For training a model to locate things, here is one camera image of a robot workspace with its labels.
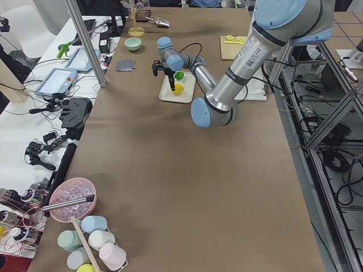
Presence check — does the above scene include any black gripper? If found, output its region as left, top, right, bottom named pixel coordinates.
left=161, top=62, right=175, bottom=91

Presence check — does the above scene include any pink cup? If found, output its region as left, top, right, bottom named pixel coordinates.
left=99, top=242, right=128, bottom=271

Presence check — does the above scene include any white cup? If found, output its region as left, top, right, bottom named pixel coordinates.
left=88, top=230, right=115, bottom=251

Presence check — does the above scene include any blue cup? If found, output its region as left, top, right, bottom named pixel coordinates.
left=81, top=215, right=108, bottom=233

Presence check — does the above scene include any teach pendant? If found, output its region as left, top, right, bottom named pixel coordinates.
left=34, top=69, right=77, bottom=96
left=65, top=48, right=92, bottom=73

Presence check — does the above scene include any mint green bowl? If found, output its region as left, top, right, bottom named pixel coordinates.
left=124, top=37, right=142, bottom=52

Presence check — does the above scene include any yellow cup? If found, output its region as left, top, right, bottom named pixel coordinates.
left=77, top=263, right=95, bottom=272

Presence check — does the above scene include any grey folded cloth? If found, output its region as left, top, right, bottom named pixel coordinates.
left=116, top=59, right=135, bottom=71

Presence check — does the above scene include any mint green cup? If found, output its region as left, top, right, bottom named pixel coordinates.
left=57, top=230, right=83, bottom=252

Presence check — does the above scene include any teach pendant far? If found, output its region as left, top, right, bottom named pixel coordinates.
left=65, top=48, right=92, bottom=73

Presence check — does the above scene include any lemon slice near handle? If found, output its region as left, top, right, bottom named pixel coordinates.
left=236, top=36, right=246, bottom=42

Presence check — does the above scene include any pink bowl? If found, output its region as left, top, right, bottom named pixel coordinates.
left=49, top=177, right=97, bottom=223

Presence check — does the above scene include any yellow plastic knife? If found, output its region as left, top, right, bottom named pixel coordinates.
left=224, top=40, right=245, bottom=45

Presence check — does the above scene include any teach pendant near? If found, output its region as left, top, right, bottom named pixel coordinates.
left=34, top=69, right=77, bottom=96

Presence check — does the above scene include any aluminium frame post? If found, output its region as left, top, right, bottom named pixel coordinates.
left=64, top=0, right=106, bottom=87

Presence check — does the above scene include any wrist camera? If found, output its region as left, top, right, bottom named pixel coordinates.
left=151, top=60, right=164, bottom=77

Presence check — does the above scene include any green lime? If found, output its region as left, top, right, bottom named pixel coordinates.
left=174, top=71, right=184, bottom=80

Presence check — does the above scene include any grey cup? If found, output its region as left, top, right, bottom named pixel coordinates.
left=67, top=247, right=91, bottom=270

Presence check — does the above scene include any metal scoop in bowl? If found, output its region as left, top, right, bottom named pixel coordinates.
left=41, top=194, right=95, bottom=212

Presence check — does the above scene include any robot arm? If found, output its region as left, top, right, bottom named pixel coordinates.
left=157, top=1, right=335, bottom=128

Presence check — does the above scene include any white rabbit print tray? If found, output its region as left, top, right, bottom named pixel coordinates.
left=159, top=71, right=196, bottom=104

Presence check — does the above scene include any wooden mug tree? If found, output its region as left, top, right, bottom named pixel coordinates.
left=121, top=0, right=150, bottom=37

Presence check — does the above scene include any bamboo cutting board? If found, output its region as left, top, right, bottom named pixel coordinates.
left=220, top=35, right=247, bottom=61

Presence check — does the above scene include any yellow lemon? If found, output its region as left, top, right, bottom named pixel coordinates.
left=171, top=83, right=184, bottom=95

